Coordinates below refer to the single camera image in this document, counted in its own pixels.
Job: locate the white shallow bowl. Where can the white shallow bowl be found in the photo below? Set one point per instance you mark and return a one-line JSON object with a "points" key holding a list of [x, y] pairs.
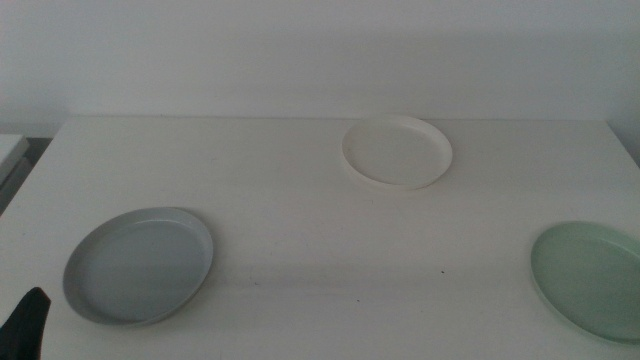
{"points": [[397, 152]]}

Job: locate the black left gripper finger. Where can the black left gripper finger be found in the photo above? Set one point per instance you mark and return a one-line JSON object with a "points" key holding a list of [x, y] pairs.
{"points": [[25, 330]]}

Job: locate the grey shallow bowl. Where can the grey shallow bowl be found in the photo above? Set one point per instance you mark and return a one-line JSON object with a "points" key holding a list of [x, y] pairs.
{"points": [[135, 265]]}

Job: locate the pale green shallow bowl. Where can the pale green shallow bowl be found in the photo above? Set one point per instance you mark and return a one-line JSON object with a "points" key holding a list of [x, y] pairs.
{"points": [[595, 280]]}

